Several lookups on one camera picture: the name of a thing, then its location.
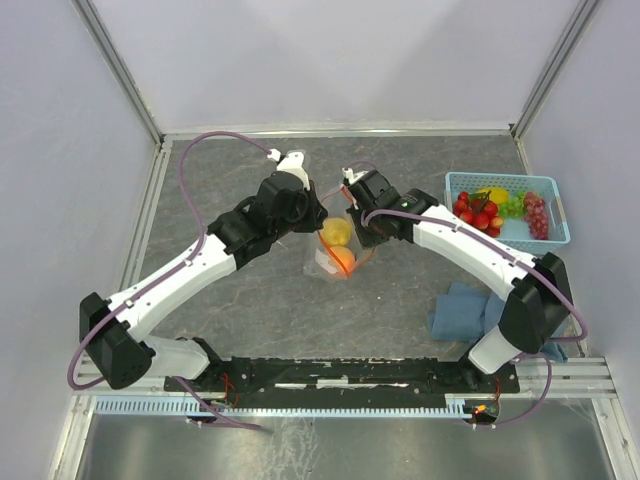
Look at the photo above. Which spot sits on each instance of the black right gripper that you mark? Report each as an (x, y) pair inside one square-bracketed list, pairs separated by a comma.
[(371, 240)]

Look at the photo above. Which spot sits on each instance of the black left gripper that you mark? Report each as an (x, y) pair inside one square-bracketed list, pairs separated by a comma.
[(317, 212)]

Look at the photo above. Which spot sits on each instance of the yellow mango fruit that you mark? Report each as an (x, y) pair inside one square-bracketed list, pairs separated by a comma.
[(336, 231)]

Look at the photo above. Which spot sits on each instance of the clear zip bag orange zipper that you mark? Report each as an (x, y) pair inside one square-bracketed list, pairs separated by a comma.
[(315, 262)]

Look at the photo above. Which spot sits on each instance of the orange peach fruit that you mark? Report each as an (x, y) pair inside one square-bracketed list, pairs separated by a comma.
[(341, 261)]

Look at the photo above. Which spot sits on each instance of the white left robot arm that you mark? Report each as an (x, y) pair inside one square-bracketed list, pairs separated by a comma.
[(116, 332)]

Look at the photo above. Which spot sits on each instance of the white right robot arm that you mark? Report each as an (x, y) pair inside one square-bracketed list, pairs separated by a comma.
[(535, 290)]

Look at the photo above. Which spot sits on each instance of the red cherry bunch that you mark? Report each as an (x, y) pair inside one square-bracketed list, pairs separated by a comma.
[(479, 212)]

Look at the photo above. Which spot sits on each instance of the yellow lemon fruit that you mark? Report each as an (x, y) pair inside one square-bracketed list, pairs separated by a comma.
[(497, 195)]

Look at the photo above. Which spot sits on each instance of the blue cloth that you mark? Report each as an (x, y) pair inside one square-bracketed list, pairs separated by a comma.
[(464, 314)]

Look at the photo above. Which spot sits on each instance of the green grape bunch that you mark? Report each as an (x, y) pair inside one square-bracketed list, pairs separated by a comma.
[(513, 207)]

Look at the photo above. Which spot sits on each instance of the light blue plastic basket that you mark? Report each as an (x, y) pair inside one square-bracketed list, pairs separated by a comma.
[(515, 232)]

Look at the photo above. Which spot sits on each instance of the purple grape bunch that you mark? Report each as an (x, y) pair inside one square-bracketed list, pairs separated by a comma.
[(536, 216)]

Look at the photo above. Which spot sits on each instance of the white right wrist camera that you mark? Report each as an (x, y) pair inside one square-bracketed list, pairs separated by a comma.
[(351, 176)]

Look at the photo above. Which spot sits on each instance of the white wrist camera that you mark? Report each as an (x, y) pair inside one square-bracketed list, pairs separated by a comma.
[(292, 163), (351, 176)]

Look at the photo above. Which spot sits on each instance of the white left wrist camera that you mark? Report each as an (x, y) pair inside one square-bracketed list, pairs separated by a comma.
[(292, 163)]

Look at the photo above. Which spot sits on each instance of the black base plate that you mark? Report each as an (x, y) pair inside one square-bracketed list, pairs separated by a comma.
[(322, 384)]

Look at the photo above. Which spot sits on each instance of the aluminium frame rail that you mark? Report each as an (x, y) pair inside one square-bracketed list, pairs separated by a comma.
[(576, 379)]

